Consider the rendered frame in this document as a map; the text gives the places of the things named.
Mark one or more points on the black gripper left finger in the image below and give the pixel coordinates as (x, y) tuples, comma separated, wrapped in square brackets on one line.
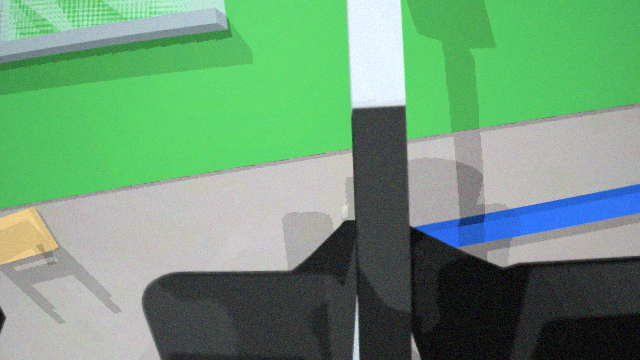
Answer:
[(308, 311)]

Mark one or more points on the blue l-shaped bar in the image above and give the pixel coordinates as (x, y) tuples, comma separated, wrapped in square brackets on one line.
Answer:
[(537, 218)]

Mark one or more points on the green flat mat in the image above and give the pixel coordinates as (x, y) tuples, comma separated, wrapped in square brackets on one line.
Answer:
[(276, 85)]

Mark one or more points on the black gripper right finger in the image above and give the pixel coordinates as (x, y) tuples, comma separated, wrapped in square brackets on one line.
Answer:
[(465, 308)]

